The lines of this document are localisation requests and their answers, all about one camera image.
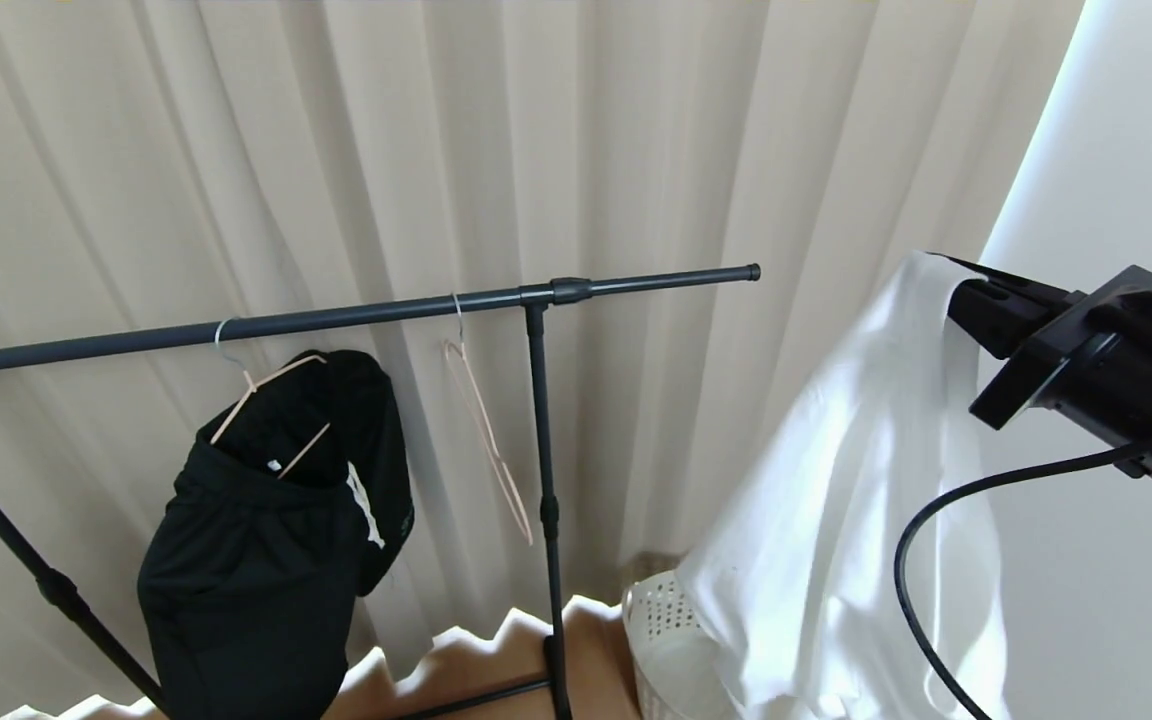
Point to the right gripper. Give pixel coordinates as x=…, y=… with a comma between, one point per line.
x=1136, y=380

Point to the white garment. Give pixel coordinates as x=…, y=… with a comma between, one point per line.
x=836, y=500

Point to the black shorts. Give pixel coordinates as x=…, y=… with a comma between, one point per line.
x=256, y=580

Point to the white laundry basket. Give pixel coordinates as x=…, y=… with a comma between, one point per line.
x=656, y=610

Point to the pink clothes hanger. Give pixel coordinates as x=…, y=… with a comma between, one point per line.
x=484, y=430
x=286, y=370

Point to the black clothes rack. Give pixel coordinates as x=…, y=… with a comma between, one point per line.
x=336, y=318

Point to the white curtain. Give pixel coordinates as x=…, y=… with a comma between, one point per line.
x=436, y=150

